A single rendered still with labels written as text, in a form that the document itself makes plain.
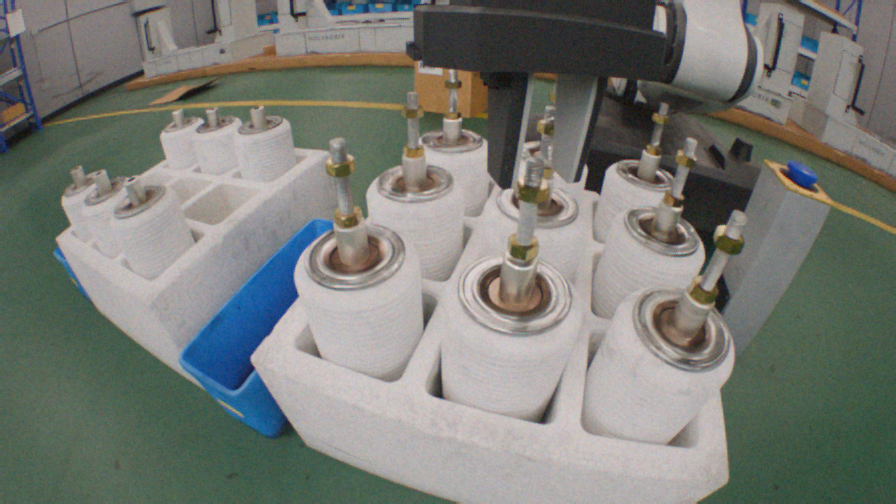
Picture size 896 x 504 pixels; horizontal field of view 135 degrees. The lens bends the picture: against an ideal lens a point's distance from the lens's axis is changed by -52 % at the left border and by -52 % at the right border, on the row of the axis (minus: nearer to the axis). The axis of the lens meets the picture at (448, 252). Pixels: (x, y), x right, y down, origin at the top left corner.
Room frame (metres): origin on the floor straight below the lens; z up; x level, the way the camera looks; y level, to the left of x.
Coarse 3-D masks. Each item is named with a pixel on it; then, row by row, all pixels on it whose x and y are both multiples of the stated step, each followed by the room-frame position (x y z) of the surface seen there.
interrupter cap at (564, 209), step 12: (504, 192) 0.30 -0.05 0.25; (552, 192) 0.31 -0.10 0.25; (564, 192) 0.31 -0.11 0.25; (504, 204) 0.28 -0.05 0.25; (516, 204) 0.28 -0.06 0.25; (552, 204) 0.29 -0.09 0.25; (564, 204) 0.29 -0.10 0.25; (576, 204) 0.28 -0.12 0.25; (516, 216) 0.26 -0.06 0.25; (540, 216) 0.26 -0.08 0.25; (552, 216) 0.26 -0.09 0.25; (564, 216) 0.27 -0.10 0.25; (576, 216) 0.27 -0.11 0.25; (552, 228) 0.25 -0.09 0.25
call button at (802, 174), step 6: (792, 162) 0.28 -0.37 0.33; (798, 162) 0.29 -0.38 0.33; (792, 168) 0.27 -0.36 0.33; (798, 168) 0.27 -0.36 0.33; (804, 168) 0.27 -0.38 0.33; (792, 174) 0.27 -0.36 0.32; (798, 174) 0.26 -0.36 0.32; (804, 174) 0.26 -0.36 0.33; (810, 174) 0.26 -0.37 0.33; (816, 174) 0.26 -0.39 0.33; (798, 180) 0.26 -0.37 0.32; (804, 180) 0.26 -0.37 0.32; (810, 180) 0.25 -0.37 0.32; (816, 180) 0.25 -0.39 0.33; (810, 186) 0.26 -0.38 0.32
